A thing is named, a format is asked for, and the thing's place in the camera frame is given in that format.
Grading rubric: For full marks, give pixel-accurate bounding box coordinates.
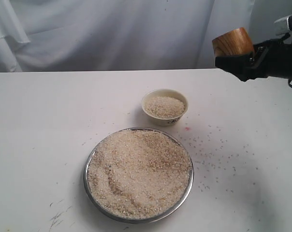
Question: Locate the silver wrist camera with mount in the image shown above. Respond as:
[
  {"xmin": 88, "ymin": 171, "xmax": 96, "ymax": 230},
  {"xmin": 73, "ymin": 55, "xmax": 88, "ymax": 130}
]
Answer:
[{"xmin": 274, "ymin": 15, "xmax": 292, "ymax": 43}]

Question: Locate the brown wooden cup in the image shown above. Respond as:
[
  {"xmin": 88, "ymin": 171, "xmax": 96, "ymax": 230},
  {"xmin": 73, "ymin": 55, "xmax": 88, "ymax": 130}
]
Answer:
[{"xmin": 212, "ymin": 27, "xmax": 255, "ymax": 57}]

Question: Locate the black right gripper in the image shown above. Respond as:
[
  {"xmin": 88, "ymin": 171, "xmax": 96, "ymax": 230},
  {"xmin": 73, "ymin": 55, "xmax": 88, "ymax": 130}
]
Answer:
[{"xmin": 215, "ymin": 36, "xmax": 292, "ymax": 82}]

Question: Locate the large steel rice plate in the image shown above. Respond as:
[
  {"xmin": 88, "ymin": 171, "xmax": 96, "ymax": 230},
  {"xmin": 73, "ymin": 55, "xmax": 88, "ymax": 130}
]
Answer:
[{"xmin": 83, "ymin": 128, "xmax": 194, "ymax": 224}]

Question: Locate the small cream ceramic bowl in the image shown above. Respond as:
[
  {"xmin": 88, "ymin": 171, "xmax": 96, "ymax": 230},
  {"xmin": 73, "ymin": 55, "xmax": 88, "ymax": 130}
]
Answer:
[{"xmin": 141, "ymin": 89, "xmax": 189, "ymax": 126}]

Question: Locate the white backdrop cloth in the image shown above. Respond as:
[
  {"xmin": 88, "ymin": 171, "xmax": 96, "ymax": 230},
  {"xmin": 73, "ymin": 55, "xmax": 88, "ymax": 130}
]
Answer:
[{"xmin": 0, "ymin": 0, "xmax": 292, "ymax": 72}]

